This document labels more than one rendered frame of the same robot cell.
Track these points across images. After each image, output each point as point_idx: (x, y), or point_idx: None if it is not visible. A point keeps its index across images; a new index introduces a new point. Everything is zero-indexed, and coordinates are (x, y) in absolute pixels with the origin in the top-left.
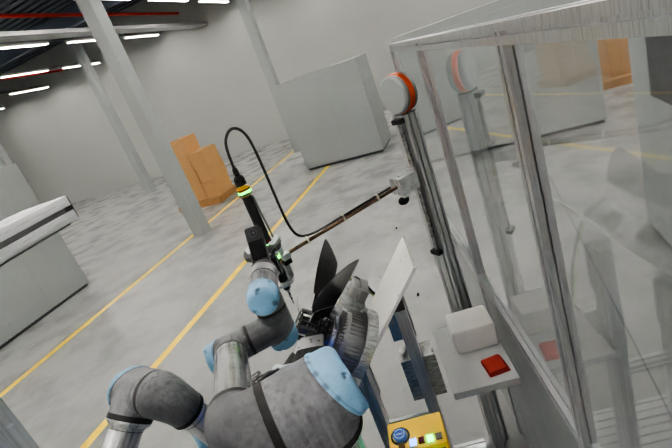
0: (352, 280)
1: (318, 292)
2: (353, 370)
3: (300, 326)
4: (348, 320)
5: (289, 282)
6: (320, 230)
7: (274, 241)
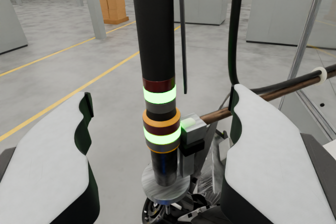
0: (228, 142)
1: (196, 161)
2: None
3: (160, 222)
4: None
5: (180, 195)
6: (278, 89)
7: (293, 174)
